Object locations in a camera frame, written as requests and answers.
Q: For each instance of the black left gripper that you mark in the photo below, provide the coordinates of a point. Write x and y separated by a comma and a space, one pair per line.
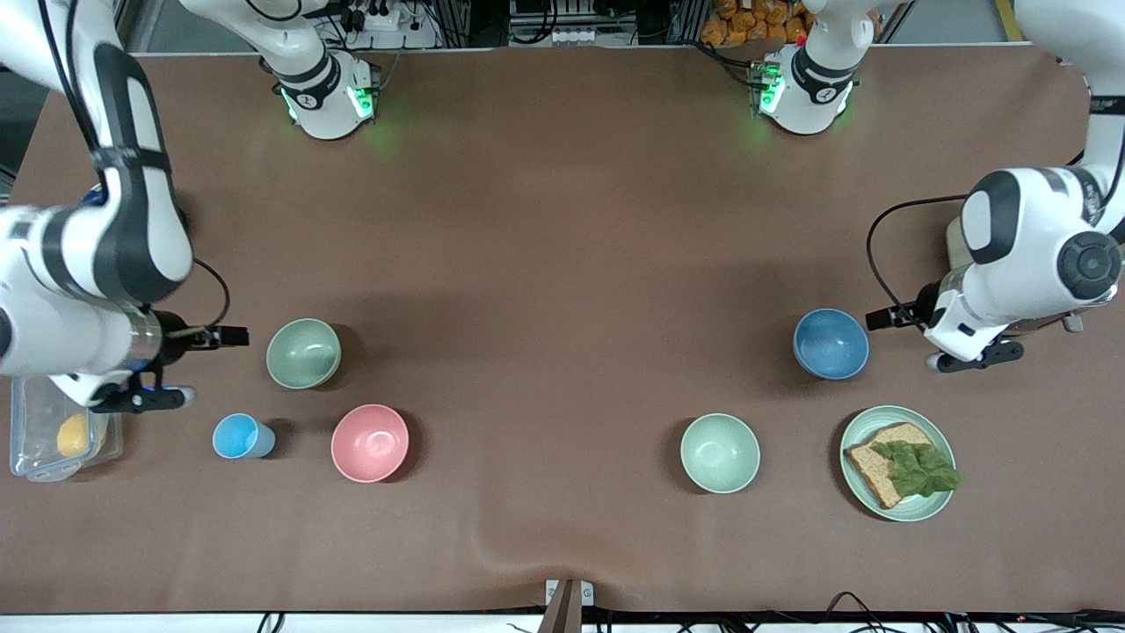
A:
924, 304

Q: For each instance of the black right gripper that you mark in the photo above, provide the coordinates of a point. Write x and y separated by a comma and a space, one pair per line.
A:
174, 338

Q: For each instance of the blue bowl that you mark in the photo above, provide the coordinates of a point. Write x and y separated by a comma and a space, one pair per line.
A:
831, 343

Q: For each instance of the sage green bowl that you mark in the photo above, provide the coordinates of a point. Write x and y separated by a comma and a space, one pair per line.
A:
303, 353

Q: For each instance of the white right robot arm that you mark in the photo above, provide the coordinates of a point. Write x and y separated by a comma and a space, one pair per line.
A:
132, 246

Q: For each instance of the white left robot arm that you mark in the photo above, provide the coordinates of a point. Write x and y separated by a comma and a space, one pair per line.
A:
1028, 237

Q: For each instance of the pink bowl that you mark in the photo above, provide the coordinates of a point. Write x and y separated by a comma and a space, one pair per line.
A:
370, 443

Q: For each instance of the pale mint green bowl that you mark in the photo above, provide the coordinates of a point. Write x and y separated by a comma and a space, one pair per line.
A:
720, 453

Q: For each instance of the light blue cup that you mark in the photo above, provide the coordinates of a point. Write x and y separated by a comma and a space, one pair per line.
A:
235, 436

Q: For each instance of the brown bread slice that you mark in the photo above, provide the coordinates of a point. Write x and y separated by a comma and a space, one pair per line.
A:
870, 462

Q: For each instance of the green lettuce leaf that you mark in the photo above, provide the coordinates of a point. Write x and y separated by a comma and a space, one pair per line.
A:
918, 470

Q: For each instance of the yellow lemon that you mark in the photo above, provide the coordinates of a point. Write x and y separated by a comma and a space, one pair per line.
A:
73, 436

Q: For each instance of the pale green plate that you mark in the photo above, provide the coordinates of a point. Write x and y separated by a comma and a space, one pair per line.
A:
918, 508

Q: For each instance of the clear plastic lidded container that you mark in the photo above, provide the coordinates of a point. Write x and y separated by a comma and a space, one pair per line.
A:
35, 440

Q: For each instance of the bag of orange snacks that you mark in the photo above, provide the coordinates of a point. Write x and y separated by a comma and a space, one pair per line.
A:
747, 22

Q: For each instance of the brown table cover mat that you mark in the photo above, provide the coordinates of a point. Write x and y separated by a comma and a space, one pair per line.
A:
562, 220

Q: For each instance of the white power strip with plugs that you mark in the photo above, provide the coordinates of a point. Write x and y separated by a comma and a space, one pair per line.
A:
382, 22

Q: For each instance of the small white power strip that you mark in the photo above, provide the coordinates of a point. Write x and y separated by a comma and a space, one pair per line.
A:
580, 37

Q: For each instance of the metal table edge bracket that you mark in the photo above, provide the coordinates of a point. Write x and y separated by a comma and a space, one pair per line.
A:
569, 607

